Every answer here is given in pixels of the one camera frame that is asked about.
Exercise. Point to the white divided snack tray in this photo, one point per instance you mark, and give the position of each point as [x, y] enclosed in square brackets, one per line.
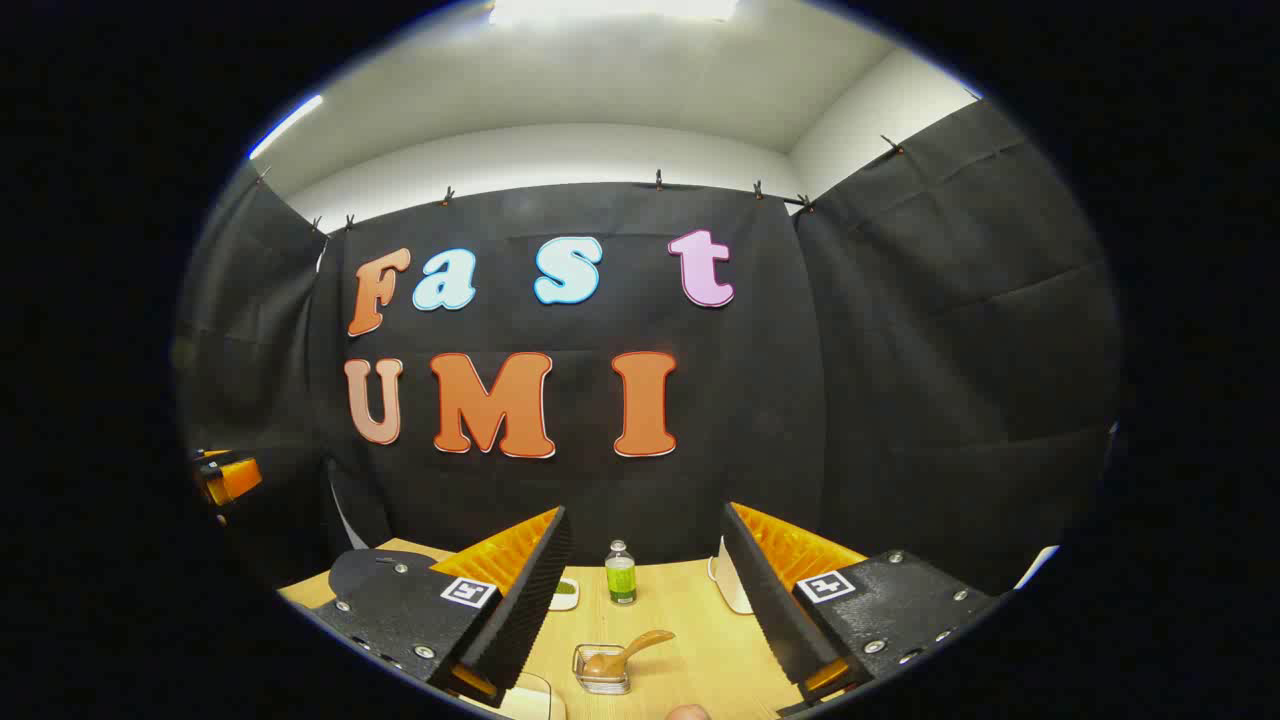
[566, 594]

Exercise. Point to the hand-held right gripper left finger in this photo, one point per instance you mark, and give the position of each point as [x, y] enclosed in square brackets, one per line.
[530, 610]

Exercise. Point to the black silver rice cooker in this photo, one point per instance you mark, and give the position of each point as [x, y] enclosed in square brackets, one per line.
[375, 570]

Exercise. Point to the small ceiling light strip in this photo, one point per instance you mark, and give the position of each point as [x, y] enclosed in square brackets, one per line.
[290, 122]

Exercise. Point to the wooden spoon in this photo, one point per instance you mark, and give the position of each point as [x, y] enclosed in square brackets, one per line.
[640, 642]

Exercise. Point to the black backdrop cloth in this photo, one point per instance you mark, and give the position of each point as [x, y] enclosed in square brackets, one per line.
[760, 400]

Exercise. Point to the green label drink bottle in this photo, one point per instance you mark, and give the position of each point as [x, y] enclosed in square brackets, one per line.
[621, 580]

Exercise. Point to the row of black cloth clips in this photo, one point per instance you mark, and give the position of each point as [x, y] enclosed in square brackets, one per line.
[659, 181]

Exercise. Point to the large ceiling light panel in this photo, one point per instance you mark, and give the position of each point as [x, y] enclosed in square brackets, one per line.
[610, 8]

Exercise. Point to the white toaster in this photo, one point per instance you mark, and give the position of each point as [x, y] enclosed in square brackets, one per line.
[727, 582]

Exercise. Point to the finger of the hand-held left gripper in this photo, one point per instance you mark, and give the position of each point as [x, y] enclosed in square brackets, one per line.
[236, 481]

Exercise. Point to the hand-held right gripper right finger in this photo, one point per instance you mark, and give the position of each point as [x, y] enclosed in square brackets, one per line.
[775, 610]

